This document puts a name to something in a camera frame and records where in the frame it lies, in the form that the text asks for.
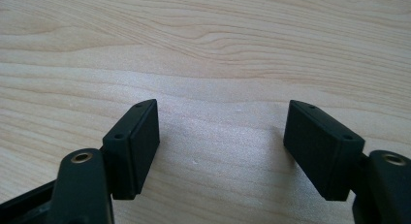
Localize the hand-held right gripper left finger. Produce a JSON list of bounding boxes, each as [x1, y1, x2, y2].
[[45, 98, 161, 224]]

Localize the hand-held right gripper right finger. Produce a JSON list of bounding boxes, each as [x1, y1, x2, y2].
[[283, 99, 411, 224]]

